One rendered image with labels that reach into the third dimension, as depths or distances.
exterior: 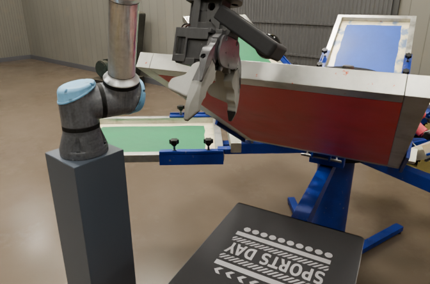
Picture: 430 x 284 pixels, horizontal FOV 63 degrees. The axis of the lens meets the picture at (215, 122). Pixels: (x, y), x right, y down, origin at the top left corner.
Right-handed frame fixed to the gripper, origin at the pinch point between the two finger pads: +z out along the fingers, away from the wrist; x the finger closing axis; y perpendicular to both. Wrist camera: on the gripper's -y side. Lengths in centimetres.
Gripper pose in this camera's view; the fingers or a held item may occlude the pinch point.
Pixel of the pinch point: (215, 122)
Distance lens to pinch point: 54.8
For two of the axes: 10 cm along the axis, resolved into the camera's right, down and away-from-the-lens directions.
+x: -4.5, 0.0, -8.9
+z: -1.4, 9.9, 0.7
